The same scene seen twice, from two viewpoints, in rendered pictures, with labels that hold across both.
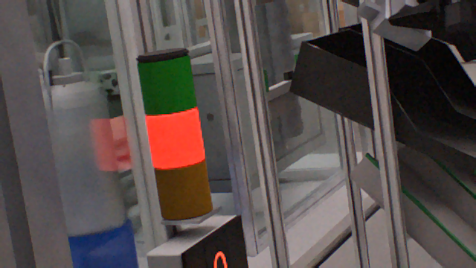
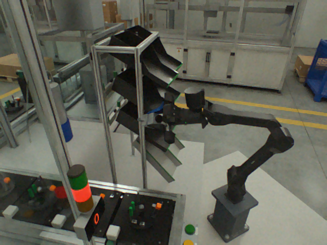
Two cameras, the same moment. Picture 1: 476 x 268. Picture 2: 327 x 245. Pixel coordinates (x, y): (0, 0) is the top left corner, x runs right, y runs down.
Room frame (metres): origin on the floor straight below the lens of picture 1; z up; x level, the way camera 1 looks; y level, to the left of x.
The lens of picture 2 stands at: (0.42, -0.05, 1.85)
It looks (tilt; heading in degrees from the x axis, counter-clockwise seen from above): 32 degrees down; 345
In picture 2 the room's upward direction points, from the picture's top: straight up
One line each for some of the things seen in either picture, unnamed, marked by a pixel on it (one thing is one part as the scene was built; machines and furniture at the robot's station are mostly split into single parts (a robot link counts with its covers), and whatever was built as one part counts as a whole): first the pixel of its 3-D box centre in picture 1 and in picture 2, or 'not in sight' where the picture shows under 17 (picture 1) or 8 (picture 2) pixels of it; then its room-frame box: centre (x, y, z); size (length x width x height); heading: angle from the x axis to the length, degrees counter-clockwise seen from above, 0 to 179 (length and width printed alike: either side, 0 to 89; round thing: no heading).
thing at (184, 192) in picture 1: (183, 187); (84, 200); (0.91, 0.06, 1.28); 0.05 x 0.05 x 0.05
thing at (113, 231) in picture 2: not in sight; (113, 233); (0.99, 0.00, 0.97); 0.05 x 0.05 x 0.04; 63
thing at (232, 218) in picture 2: not in sight; (230, 211); (0.96, -0.54, 0.96); 0.15 x 0.15 x 0.20; 12
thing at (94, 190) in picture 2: not in sight; (87, 201); (1.14, 0.10, 1.01); 0.24 x 0.24 x 0.13; 63
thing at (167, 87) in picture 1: (166, 84); (77, 177); (0.91, 0.06, 1.38); 0.05 x 0.05 x 0.05
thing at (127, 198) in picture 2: not in sight; (142, 218); (1.03, -0.13, 0.96); 0.24 x 0.24 x 0.02; 63
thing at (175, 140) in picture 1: (175, 136); (80, 189); (0.91, 0.06, 1.33); 0.05 x 0.05 x 0.05
